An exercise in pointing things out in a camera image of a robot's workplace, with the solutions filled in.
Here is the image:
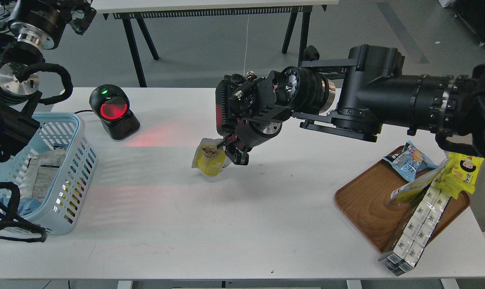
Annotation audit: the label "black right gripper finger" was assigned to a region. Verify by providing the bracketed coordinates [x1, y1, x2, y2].
[216, 134, 238, 150]
[226, 146, 249, 166]

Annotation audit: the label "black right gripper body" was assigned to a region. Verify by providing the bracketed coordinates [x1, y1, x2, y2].
[215, 71, 296, 150]

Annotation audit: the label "yellow nut snack pouch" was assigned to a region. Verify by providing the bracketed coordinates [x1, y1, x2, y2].
[191, 138, 231, 176]

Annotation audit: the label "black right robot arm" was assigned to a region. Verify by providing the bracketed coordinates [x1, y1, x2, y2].
[216, 45, 485, 165]

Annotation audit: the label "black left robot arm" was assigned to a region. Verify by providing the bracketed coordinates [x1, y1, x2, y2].
[0, 0, 98, 242]

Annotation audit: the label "blue chip snack bag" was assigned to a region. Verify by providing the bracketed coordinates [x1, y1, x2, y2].
[383, 141, 437, 182]

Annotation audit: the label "light blue plastic basket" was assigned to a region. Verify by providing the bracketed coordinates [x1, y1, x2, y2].
[0, 113, 98, 235]

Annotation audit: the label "white snack bag in basket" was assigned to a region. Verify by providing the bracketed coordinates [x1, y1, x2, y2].
[19, 149, 67, 202]

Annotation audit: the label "silver white long snack pack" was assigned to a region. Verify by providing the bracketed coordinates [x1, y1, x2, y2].
[378, 188, 450, 276]

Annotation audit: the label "blue snack bag in basket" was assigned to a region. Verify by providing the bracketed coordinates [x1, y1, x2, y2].
[17, 197, 41, 216]

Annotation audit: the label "yellow cartoon face snack bag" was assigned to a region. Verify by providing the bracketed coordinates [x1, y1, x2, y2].
[434, 152, 485, 199]

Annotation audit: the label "background table black legs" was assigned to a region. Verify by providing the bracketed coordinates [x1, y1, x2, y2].
[92, 0, 338, 88]

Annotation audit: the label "black barcode scanner red window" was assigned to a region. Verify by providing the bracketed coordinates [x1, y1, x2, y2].
[90, 84, 140, 140]

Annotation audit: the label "brown wooden tray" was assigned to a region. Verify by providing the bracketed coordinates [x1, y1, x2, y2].
[334, 145, 470, 253]

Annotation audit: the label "yellow pouch on tray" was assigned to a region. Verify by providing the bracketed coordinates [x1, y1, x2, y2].
[388, 159, 450, 204]

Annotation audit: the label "white hanging cable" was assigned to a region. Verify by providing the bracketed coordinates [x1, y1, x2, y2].
[243, 14, 250, 79]

